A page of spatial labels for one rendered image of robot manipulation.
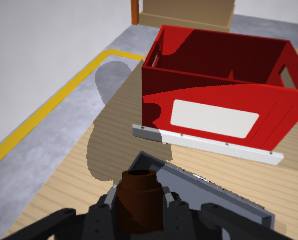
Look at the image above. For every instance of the red plastic crate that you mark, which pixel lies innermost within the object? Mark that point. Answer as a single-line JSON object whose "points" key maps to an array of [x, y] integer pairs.
{"points": [[183, 91]]}

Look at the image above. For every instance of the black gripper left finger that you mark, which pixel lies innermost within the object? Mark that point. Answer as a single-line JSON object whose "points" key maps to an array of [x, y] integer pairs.
{"points": [[64, 224]]}

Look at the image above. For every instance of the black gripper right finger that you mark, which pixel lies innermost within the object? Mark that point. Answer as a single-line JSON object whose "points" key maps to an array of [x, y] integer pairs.
{"points": [[208, 222]]}

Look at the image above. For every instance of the grey rectangular tray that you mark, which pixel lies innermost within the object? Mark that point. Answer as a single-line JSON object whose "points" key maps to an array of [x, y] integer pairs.
{"points": [[196, 191]]}

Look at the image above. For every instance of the brown bottle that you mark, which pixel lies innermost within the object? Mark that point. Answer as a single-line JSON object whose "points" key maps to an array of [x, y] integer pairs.
{"points": [[139, 202]]}

